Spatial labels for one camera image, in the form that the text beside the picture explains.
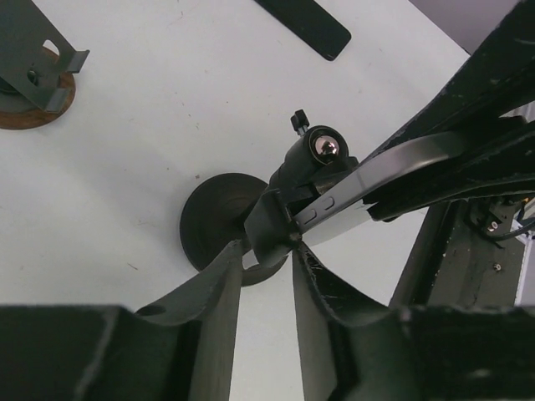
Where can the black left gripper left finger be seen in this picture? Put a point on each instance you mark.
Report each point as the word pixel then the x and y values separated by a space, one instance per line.
pixel 202 315

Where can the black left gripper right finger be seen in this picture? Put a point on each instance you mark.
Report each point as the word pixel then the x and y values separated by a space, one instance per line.
pixel 338 334

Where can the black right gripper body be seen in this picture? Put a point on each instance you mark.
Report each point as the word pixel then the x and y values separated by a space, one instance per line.
pixel 468 253

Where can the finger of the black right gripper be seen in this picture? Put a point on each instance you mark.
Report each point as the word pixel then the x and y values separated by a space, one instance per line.
pixel 504 166
pixel 494 80

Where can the silver phone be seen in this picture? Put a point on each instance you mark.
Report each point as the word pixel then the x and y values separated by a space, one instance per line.
pixel 376 184

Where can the black phone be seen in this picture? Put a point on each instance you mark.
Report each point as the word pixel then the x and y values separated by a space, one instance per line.
pixel 312 24

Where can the grey stand with wooden base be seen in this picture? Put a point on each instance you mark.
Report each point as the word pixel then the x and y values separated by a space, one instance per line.
pixel 38 66

